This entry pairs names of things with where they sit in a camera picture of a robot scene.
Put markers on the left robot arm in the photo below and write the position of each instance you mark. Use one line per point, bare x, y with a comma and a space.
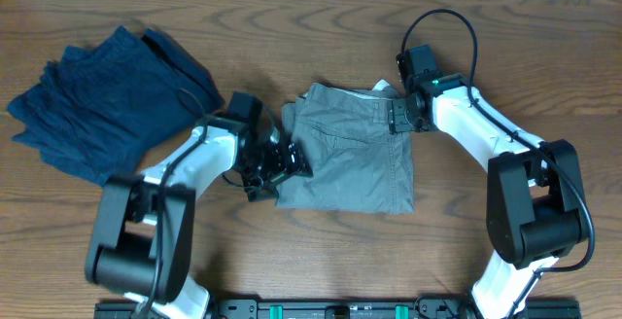
142, 236

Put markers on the grey shorts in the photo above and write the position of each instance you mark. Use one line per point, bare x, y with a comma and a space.
358, 165

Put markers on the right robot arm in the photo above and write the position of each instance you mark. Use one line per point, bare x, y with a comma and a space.
536, 210

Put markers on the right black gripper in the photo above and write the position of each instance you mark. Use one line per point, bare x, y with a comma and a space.
397, 121

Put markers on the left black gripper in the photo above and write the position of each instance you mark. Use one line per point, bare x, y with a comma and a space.
281, 169

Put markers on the folded dark blue garment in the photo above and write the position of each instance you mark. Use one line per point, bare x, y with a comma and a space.
97, 112

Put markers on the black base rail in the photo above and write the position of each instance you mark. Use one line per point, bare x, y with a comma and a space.
426, 307

